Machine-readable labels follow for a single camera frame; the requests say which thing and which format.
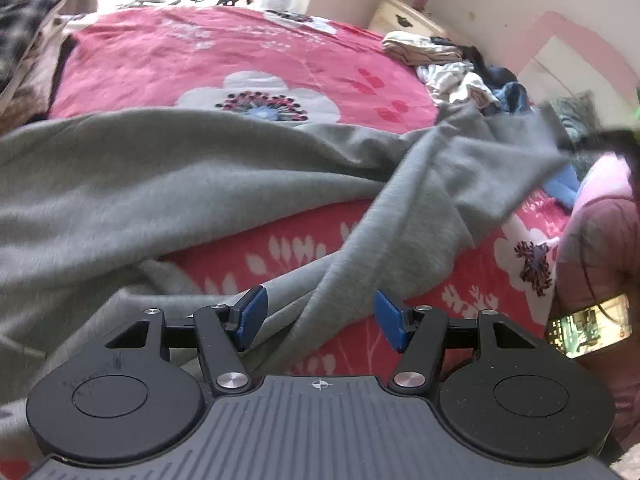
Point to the light blue cloth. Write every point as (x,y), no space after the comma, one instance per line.
(565,187)

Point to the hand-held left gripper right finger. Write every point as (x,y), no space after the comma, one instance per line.
(390,320)

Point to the dark crumpled garment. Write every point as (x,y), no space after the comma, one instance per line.
(480,60)

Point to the pink floral blanket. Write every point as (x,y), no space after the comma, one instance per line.
(150,70)

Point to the pink white headboard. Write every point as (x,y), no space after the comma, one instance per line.
(575,30)

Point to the grey-green fuzzy pillow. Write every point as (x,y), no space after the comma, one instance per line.
(575,115)

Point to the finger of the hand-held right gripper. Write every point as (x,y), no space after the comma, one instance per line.
(612,140)

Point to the person's pink jacket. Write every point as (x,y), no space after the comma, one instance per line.
(600,240)

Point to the cream nightstand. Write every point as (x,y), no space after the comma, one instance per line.
(395,15)

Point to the beige knit sweater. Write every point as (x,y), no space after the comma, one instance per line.
(25,105)

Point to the blue denim jeans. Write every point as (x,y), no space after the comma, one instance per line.
(515,97)

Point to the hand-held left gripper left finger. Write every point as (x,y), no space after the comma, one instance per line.
(252,317)

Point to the grey pants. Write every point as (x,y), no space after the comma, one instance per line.
(150,185)

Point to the black white plaid shirt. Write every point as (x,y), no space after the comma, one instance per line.
(20,30)

